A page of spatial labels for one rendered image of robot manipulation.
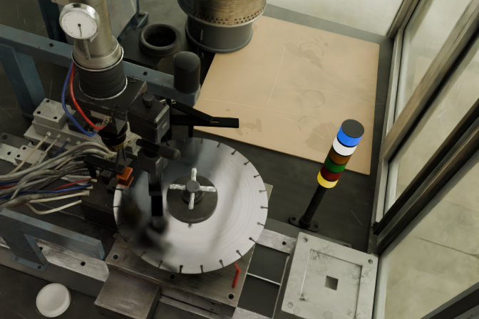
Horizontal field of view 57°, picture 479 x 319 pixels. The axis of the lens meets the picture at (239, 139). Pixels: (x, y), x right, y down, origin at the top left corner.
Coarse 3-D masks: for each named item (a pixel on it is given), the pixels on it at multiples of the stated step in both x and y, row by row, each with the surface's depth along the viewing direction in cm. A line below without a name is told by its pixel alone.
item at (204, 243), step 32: (192, 160) 102; (224, 160) 103; (128, 192) 95; (224, 192) 98; (256, 192) 99; (128, 224) 91; (160, 224) 92; (192, 224) 92; (224, 224) 93; (256, 224) 94; (160, 256) 88; (192, 256) 88; (224, 256) 89
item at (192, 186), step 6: (192, 168) 95; (192, 174) 94; (192, 180) 93; (174, 186) 92; (180, 186) 92; (186, 186) 92; (192, 186) 92; (198, 186) 92; (186, 192) 92; (192, 192) 91; (198, 192) 93; (192, 198) 91; (192, 204) 90
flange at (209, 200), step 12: (180, 180) 97; (204, 180) 98; (168, 192) 95; (180, 192) 95; (204, 192) 96; (216, 192) 97; (168, 204) 94; (180, 204) 94; (204, 204) 94; (216, 204) 95; (180, 216) 92; (192, 216) 92; (204, 216) 93
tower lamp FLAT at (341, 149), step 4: (336, 136) 88; (336, 140) 88; (336, 144) 88; (340, 144) 87; (336, 148) 89; (340, 148) 88; (344, 148) 87; (348, 148) 87; (352, 148) 87; (336, 152) 89; (340, 152) 89; (344, 152) 88; (348, 152) 88; (352, 152) 89
